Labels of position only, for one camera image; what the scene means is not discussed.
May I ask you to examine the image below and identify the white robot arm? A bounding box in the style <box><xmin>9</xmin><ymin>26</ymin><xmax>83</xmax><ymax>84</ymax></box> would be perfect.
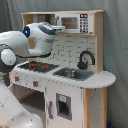
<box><xmin>0</xmin><ymin>22</ymin><xmax>55</xmax><ymax>128</ymax></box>

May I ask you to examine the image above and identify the wooden toy kitchen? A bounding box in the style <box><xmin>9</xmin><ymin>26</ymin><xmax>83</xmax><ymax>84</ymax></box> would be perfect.
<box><xmin>11</xmin><ymin>10</ymin><xmax>116</xmax><ymax>128</ymax></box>

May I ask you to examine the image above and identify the grey toy sink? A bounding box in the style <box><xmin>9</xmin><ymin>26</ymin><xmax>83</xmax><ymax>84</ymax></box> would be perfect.
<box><xmin>53</xmin><ymin>67</ymin><xmax>93</xmax><ymax>81</ymax></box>

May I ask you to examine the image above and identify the black toy faucet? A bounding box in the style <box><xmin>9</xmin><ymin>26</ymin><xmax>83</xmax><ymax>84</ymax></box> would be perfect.
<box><xmin>76</xmin><ymin>50</ymin><xmax>96</xmax><ymax>71</ymax></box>

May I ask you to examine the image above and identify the black toy stovetop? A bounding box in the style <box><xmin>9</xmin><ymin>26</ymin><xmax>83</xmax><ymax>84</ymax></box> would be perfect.
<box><xmin>20</xmin><ymin>61</ymin><xmax>57</xmax><ymax>73</ymax></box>

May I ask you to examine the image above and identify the right red stove knob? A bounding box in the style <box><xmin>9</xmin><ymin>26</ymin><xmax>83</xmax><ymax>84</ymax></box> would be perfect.
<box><xmin>33</xmin><ymin>81</ymin><xmax>38</xmax><ymax>87</ymax></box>

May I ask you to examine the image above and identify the red stove knob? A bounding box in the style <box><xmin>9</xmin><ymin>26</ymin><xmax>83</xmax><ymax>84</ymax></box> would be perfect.
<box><xmin>14</xmin><ymin>76</ymin><xmax>20</xmax><ymax>82</ymax></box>
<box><xmin>33</xmin><ymin>81</ymin><xmax>38</xmax><ymax>87</ymax></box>

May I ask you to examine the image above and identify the toy microwave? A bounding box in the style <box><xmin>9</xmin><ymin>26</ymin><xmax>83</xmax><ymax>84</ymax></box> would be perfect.
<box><xmin>55</xmin><ymin>14</ymin><xmax>89</xmax><ymax>33</ymax></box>

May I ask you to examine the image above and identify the left red stove knob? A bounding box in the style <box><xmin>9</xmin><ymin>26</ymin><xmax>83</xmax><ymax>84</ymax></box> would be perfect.
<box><xmin>14</xmin><ymin>76</ymin><xmax>20</xmax><ymax>82</ymax></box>

